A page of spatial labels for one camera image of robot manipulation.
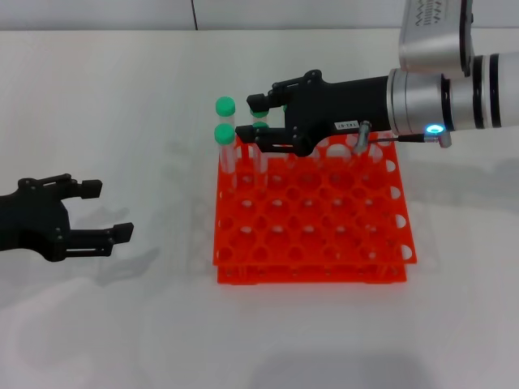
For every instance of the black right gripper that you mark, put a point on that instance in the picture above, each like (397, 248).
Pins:
(336, 105)

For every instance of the orange test tube rack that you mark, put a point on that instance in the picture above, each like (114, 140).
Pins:
(308, 227)

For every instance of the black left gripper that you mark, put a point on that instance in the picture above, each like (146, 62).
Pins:
(32, 219)

